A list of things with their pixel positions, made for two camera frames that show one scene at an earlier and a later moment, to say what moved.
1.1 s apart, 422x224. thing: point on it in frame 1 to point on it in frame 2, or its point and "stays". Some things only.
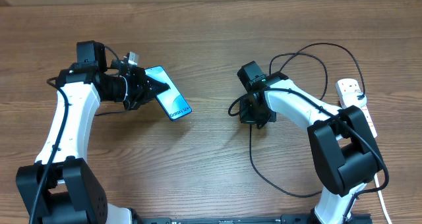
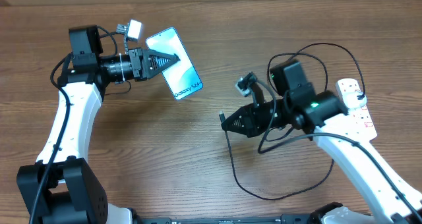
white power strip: [349, 84] stays
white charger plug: [351, 99] stays
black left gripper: [143, 93] to [144, 55]
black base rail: [297, 219] stays
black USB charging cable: [280, 70] to [291, 53]
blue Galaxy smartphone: [170, 99] to [182, 78]
